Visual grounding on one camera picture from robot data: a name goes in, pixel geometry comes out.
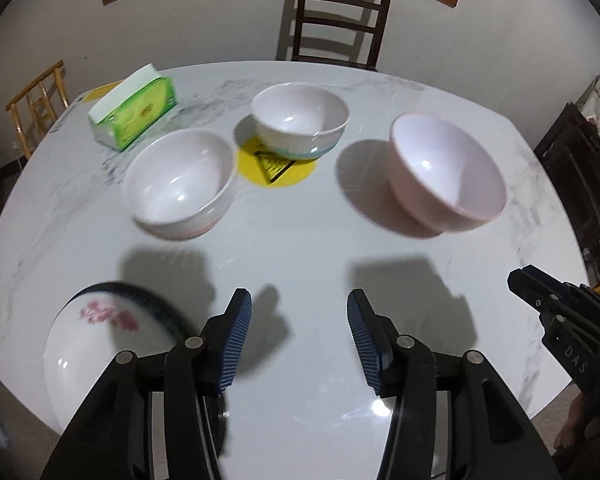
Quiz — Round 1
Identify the small white ribbed bowl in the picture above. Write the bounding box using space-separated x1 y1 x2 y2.
251 83 350 160

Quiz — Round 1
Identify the round yellow warning sticker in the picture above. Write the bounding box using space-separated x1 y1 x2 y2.
235 135 319 189

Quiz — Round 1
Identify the person's right hand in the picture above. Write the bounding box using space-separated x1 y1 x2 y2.
552 391 600 463

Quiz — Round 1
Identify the bamboo chair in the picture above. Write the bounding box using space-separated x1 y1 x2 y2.
5 60 71 161

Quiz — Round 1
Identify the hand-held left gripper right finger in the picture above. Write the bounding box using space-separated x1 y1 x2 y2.
346 289 562 480

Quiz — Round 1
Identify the dark wooden chair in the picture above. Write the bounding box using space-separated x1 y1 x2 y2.
291 0 394 72

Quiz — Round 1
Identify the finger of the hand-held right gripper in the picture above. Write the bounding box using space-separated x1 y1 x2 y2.
524 265 582 295
507 268 562 315

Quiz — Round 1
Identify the green tissue pack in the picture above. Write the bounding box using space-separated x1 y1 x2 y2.
88 63 177 153

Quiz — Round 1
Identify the yellow rectangular label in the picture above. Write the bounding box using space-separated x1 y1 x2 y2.
82 81 124 104

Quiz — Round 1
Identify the pink bowl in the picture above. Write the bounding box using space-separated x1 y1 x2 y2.
389 112 509 235

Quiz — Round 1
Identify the large white ribbed bowl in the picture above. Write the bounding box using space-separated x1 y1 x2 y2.
121 129 239 241

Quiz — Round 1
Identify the white plate with pink flower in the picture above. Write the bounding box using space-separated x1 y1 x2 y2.
43 283 231 458

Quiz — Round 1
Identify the dark wooden furniture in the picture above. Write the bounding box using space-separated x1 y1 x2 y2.
532 102 600 286

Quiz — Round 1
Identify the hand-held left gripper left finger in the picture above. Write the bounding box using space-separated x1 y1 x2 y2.
40 287 254 480

